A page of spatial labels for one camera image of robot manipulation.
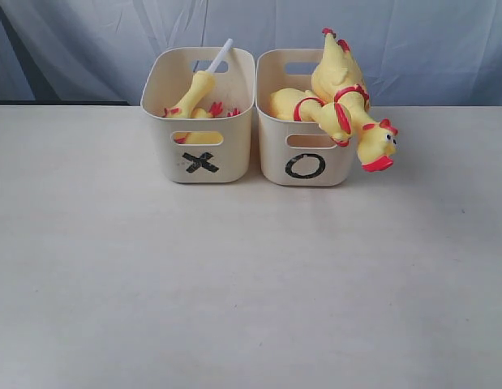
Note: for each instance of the cream bin marked X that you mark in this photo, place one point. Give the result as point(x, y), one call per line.
point(168, 80)

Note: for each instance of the white backdrop curtain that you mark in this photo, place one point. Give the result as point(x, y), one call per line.
point(411, 52)

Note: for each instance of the severed chicken head with squeaker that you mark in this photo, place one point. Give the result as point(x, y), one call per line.
point(202, 83)

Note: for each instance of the whole yellow rubber chicken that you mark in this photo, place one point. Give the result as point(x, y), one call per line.
point(291, 104)

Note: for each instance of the cream bin marked O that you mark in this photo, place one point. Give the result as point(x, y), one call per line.
point(296, 153)

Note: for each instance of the headless rubber chicken body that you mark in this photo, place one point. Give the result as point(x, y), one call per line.
point(202, 137)

